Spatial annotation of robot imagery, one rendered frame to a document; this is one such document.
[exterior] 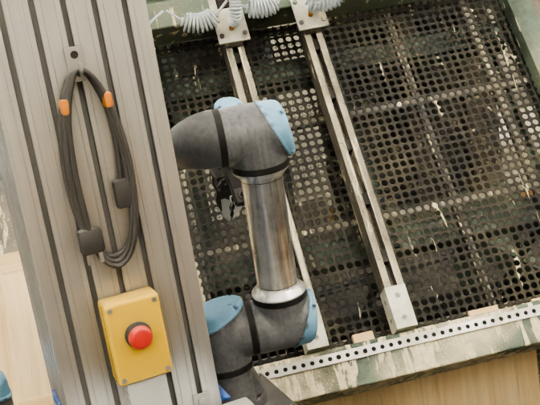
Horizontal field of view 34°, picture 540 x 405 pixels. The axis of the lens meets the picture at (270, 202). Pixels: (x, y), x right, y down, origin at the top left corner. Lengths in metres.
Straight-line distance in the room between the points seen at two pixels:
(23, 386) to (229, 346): 0.83
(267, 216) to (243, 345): 0.28
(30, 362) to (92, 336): 1.12
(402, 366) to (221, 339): 0.80
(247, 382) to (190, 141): 0.53
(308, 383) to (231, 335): 0.65
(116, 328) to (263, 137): 0.52
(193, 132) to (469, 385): 1.50
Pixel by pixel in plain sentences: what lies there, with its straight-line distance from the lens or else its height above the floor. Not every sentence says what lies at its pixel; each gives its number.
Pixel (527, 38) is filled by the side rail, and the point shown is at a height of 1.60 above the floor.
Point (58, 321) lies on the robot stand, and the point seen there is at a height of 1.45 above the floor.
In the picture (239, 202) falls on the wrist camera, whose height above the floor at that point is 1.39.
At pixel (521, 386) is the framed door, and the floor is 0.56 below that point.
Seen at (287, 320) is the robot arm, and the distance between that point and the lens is 1.85.
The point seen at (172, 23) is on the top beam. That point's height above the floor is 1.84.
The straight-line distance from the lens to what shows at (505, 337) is 2.62.
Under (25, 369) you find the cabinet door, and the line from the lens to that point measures 2.54.
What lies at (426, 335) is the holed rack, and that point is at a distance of 2.55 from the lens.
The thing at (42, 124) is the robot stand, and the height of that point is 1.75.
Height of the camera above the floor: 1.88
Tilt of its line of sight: 13 degrees down
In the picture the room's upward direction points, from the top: 9 degrees counter-clockwise
